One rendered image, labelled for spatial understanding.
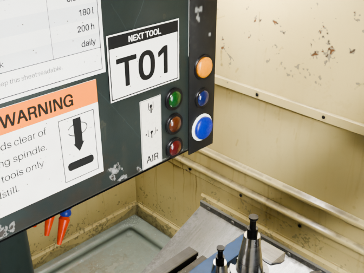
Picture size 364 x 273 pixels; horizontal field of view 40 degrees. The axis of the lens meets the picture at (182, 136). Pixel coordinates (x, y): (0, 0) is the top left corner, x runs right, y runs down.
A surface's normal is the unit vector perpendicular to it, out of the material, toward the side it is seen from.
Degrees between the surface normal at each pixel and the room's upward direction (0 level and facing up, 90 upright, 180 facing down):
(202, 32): 90
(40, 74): 90
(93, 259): 0
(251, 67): 90
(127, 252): 0
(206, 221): 24
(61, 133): 90
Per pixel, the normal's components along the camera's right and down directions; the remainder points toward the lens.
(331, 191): -0.71, 0.33
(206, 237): -0.29, -0.67
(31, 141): 0.70, 0.33
